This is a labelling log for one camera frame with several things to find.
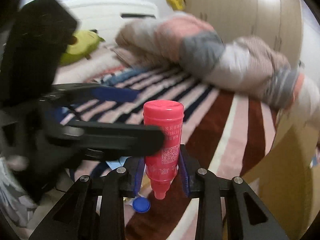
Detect red pink bottle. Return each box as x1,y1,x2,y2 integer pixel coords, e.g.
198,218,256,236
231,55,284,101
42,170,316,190
143,100,184,200

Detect grey sleeve forearm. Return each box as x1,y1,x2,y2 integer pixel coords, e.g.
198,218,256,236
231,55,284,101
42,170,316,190
1,157,38,228

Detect person's left hand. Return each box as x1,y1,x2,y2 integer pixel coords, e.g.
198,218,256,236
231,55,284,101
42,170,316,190
6,155,29,172

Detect blue round key fob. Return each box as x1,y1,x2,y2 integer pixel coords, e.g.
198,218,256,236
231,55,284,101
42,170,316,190
124,194,151,213

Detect green avocado plush toy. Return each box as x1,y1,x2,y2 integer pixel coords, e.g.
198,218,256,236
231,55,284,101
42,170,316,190
60,30,105,66

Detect striped bed blanket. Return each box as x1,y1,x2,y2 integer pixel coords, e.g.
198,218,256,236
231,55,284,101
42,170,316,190
57,48,278,239

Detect white bed headboard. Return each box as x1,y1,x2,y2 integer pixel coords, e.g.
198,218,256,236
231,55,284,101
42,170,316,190
62,0,159,44

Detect striped pink grey duvet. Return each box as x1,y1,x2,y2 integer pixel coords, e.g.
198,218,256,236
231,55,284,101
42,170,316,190
116,12,319,128

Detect cardboard box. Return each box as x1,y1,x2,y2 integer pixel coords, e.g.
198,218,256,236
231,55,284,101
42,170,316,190
241,109,319,239

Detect beige wooden wardrobe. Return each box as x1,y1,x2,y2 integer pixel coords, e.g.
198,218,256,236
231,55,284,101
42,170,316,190
185,0,303,67

